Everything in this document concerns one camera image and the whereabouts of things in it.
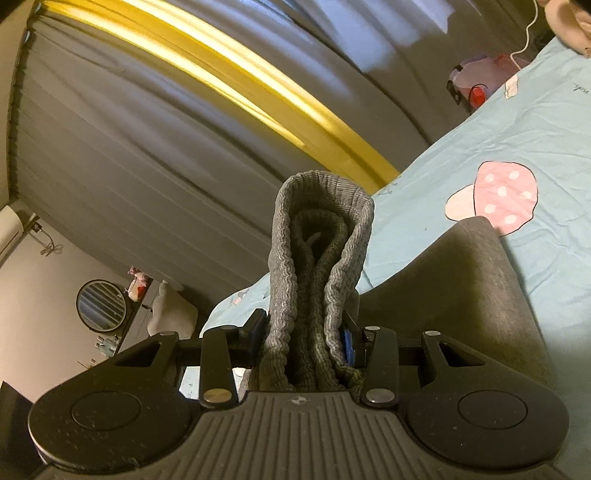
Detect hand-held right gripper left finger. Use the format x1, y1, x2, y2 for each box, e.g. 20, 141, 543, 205
113, 309, 269, 409

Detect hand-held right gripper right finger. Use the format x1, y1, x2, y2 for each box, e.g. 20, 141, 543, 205
341, 318, 469, 408

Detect grey sweat pants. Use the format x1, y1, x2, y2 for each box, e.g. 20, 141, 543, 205
240, 172, 555, 402

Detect white chair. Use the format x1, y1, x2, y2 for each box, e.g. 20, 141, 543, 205
147, 279, 200, 340

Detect dressing table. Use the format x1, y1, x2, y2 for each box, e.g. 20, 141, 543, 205
76, 300, 160, 370

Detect pink plush toy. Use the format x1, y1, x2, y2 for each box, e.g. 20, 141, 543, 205
126, 265, 153, 303

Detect grey curtain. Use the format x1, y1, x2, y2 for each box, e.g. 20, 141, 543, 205
9, 9, 370, 296
139, 0, 555, 148

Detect white air conditioner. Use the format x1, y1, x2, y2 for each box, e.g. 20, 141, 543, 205
0, 205, 25, 257

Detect light blue printed bed sheet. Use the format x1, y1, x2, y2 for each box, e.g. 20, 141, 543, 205
178, 34, 591, 402

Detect yellow curtain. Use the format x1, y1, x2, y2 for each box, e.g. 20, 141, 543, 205
39, 0, 402, 191

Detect clear plastic bag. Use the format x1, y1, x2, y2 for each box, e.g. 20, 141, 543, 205
445, 53, 515, 114

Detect pink rounded object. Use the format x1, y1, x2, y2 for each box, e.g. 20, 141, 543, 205
542, 0, 591, 58

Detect round wall mirror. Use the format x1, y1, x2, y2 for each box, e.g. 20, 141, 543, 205
75, 280, 129, 332

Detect white cable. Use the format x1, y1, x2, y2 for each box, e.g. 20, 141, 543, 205
509, 0, 541, 70

